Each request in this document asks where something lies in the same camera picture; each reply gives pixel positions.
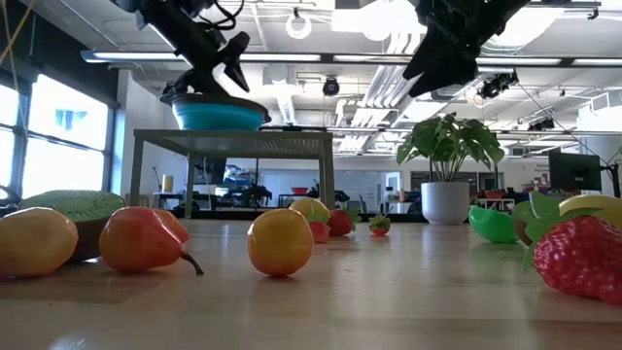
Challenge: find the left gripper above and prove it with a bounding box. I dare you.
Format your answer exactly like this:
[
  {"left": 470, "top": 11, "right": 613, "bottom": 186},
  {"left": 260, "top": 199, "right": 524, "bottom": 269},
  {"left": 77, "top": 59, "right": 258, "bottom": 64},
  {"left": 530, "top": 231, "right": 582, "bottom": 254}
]
[{"left": 162, "top": 26, "right": 252, "bottom": 97}]

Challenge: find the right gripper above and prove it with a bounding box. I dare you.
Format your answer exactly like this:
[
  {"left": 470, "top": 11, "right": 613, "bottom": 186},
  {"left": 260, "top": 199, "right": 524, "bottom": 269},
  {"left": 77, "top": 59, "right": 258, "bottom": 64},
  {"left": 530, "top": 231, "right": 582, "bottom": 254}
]
[{"left": 401, "top": 0, "right": 492, "bottom": 99}]

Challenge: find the blue collapsible colander grey rim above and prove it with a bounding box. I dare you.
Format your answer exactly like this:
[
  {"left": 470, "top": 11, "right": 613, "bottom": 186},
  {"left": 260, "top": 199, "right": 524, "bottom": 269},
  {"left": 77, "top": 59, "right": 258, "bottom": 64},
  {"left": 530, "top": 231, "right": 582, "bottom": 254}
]
[{"left": 158, "top": 91, "right": 272, "bottom": 132}]

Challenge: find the black-handled kitchen knife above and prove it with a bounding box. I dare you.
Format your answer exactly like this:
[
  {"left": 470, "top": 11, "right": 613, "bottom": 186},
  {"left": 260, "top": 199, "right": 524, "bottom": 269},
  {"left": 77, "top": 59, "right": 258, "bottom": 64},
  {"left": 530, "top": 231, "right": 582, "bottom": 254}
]
[{"left": 259, "top": 124, "right": 328, "bottom": 133}]

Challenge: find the yellow plastic lemon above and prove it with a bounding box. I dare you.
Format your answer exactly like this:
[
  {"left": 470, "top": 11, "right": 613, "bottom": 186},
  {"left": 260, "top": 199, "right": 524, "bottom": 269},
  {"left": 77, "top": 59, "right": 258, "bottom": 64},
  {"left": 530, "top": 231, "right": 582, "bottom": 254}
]
[
  {"left": 289, "top": 196, "right": 332, "bottom": 223},
  {"left": 558, "top": 193, "right": 622, "bottom": 230}
]

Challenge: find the orange plastic pear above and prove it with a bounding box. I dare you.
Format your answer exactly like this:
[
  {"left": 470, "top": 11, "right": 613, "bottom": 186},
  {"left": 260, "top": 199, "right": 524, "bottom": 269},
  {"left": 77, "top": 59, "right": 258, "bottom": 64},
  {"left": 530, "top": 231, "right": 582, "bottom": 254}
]
[
  {"left": 99, "top": 205, "right": 205, "bottom": 277},
  {"left": 246, "top": 208, "right": 316, "bottom": 279}
]

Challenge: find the red plastic strawberry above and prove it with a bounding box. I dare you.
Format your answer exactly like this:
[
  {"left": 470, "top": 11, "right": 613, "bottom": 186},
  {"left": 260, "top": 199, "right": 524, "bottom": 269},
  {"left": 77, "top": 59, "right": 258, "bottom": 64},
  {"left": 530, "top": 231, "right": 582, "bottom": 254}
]
[
  {"left": 514, "top": 191, "right": 622, "bottom": 306},
  {"left": 328, "top": 207, "right": 363, "bottom": 238},
  {"left": 306, "top": 212, "right": 332, "bottom": 244},
  {"left": 367, "top": 208, "right": 394, "bottom": 238}
]

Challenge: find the plastic kiwi half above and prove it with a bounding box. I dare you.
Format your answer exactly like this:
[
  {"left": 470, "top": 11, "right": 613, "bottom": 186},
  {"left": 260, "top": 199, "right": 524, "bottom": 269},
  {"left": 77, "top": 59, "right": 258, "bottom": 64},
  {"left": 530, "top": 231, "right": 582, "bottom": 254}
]
[
  {"left": 17, "top": 190, "right": 126, "bottom": 263},
  {"left": 513, "top": 201, "right": 536, "bottom": 247}
]

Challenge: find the small orange plastic fruit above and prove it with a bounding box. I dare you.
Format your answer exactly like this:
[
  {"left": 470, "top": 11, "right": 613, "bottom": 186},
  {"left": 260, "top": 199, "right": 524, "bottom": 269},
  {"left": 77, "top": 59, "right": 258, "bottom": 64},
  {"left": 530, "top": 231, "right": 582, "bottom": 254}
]
[{"left": 0, "top": 206, "right": 80, "bottom": 279}]

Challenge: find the green plastic fruit half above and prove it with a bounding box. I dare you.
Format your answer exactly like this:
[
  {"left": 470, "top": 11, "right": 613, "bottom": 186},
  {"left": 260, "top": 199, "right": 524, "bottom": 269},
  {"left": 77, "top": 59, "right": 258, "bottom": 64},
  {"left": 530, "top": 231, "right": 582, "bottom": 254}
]
[{"left": 467, "top": 205, "right": 520, "bottom": 245}]

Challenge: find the black ceiling-mounted device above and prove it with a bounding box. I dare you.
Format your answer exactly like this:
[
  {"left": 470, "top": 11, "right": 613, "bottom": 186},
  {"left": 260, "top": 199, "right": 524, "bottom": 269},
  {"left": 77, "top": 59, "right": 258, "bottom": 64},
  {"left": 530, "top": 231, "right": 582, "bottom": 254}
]
[{"left": 478, "top": 71, "right": 519, "bottom": 101}]

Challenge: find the linear ceiling light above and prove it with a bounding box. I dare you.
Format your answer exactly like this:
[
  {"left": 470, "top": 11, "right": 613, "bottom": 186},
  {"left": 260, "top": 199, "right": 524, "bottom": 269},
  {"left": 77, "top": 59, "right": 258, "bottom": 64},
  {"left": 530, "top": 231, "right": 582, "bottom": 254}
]
[{"left": 80, "top": 50, "right": 622, "bottom": 68}]

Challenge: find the green perforated metal riser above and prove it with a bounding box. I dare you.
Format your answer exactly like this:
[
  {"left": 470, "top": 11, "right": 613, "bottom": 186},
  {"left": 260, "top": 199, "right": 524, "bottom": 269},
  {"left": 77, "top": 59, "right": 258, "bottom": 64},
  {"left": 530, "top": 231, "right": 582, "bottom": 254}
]
[{"left": 128, "top": 127, "right": 337, "bottom": 220}]

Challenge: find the potted monstera plant white pot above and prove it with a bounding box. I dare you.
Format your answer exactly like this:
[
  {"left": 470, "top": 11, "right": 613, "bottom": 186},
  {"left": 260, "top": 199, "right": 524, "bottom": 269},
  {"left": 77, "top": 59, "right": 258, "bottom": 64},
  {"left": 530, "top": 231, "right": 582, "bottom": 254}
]
[{"left": 396, "top": 111, "right": 506, "bottom": 226}]

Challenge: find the black computer monitor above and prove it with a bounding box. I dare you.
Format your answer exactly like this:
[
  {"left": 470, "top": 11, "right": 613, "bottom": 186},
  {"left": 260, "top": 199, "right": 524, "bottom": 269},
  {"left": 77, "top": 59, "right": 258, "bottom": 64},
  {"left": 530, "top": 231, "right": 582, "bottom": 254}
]
[{"left": 548, "top": 151, "right": 603, "bottom": 193}]

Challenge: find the silver ventilation duct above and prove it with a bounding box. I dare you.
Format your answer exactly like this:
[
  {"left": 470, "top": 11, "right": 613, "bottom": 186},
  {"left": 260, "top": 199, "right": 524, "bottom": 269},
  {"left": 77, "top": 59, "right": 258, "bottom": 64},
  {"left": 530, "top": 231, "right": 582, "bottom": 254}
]
[{"left": 430, "top": 0, "right": 565, "bottom": 101}]

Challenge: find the black window frame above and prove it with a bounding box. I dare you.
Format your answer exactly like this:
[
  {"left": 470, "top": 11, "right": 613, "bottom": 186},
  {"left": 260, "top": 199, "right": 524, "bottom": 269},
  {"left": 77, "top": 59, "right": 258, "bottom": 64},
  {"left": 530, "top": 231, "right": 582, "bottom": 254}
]
[{"left": 0, "top": 62, "right": 121, "bottom": 203}]

